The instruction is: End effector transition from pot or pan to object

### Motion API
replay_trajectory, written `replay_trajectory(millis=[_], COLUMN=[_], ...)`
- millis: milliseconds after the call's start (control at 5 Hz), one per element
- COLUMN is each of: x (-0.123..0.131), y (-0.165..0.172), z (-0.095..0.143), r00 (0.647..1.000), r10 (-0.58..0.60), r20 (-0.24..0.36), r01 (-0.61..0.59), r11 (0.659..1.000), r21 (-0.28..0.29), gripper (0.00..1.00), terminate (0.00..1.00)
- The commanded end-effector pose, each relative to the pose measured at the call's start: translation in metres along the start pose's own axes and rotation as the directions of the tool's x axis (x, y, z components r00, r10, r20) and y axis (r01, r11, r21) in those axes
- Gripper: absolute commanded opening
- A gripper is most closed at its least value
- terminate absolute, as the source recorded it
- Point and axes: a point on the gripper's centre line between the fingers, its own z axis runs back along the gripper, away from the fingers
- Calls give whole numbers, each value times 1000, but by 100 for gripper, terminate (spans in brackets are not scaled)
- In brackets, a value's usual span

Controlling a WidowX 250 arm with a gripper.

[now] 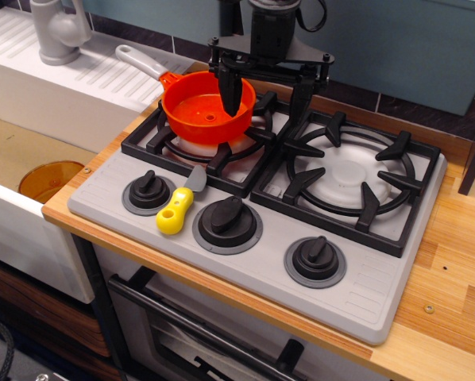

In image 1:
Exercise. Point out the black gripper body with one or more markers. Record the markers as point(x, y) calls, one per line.
point(271, 52)

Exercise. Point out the black right stove knob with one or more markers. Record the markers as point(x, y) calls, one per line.
point(315, 262)

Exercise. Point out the yellow handled grey spatula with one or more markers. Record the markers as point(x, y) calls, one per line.
point(170, 219)

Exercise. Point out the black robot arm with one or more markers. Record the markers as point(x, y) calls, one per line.
point(272, 53)

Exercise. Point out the white toy sink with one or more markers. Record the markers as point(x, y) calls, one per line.
point(50, 113)

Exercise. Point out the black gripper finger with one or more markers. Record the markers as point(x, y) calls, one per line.
point(230, 87)
point(300, 100)

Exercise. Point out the black stove knob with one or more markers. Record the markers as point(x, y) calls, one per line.
point(227, 227)
point(148, 194)
point(315, 262)

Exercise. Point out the orange pot with grey handle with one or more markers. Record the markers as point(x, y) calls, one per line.
point(192, 102)

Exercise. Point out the orange translucent bowl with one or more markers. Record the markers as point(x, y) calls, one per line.
point(43, 182)

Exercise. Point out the grey toy faucet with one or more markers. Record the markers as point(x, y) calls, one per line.
point(60, 34)

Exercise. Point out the oven door with black handle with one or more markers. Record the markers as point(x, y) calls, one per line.
point(135, 291)

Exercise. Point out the black left burner grate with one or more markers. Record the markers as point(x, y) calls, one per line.
point(232, 166)

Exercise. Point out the grey toy stove top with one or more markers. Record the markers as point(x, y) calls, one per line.
point(363, 304)

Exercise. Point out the black middle stove knob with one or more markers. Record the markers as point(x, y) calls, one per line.
point(227, 227)

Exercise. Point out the black left stove knob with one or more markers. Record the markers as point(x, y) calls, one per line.
point(148, 194)

